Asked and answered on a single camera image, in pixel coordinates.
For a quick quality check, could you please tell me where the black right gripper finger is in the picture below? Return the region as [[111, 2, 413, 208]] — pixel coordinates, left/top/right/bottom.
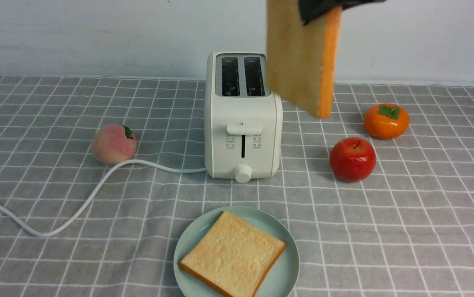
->
[[298, 0, 385, 26]]

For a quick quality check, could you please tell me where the toasted bread slice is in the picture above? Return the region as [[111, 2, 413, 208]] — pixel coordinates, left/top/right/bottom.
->
[[266, 0, 343, 119], [178, 211, 286, 297]]

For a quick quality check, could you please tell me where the white two-slot toaster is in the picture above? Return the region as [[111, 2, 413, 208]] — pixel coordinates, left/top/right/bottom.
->
[[204, 52, 284, 184]]

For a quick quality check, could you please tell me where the orange persimmon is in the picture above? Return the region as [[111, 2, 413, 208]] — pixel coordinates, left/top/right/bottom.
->
[[363, 104, 410, 140]]

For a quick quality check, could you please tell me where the red apple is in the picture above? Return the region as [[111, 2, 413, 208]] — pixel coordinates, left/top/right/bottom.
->
[[329, 137, 377, 183]]

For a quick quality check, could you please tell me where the grey checked tablecloth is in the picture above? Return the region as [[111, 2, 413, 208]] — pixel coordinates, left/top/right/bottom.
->
[[0, 76, 474, 297]]

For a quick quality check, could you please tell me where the pink peach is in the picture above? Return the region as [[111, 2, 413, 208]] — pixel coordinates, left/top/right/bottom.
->
[[91, 123, 137, 165]]

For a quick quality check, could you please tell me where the light green round plate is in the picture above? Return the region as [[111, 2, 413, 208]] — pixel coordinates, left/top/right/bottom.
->
[[173, 205, 300, 297]]

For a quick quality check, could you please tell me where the white power cable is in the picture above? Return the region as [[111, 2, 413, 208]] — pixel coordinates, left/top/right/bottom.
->
[[0, 159, 207, 238]]

